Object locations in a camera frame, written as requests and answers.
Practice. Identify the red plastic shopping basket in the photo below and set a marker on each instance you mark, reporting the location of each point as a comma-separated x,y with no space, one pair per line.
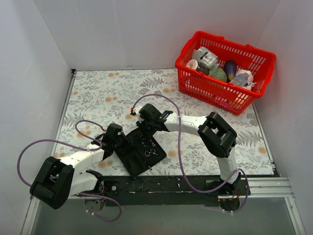
226,96

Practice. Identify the clear plastic bottle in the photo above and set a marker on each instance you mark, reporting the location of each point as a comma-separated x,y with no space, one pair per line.
240,80

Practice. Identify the aluminium frame rail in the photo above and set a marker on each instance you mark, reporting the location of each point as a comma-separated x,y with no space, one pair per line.
269,209

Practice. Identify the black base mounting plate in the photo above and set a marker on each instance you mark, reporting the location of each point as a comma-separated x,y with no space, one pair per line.
161,190

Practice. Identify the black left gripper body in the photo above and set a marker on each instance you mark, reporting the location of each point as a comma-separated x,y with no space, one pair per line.
118,143

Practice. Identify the silver thinning scissors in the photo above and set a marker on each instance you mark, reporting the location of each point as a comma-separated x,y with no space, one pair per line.
150,152

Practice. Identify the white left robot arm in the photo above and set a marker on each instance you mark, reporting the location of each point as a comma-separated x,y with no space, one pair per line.
59,179

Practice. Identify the white round toy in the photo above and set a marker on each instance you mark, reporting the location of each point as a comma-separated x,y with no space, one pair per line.
250,81

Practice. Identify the green textured ball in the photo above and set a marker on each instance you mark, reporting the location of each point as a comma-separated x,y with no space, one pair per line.
218,73

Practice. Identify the white pink cup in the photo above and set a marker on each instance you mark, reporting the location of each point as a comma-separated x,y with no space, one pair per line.
192,64

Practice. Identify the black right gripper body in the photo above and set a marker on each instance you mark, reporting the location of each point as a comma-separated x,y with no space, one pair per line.
145,125

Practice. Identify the floral patterned table mat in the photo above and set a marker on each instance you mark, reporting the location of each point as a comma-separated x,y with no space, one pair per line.
98,98

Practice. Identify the grey foil snack pouch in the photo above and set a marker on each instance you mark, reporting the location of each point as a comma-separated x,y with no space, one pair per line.
205,57

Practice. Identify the purple toy eggplant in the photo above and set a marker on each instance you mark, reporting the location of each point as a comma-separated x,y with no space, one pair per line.
230,69

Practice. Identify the black zippered tool case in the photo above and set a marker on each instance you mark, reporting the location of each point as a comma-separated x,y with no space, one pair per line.
134,159

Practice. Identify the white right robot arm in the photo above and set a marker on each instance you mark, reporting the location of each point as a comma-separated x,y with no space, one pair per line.
217,135

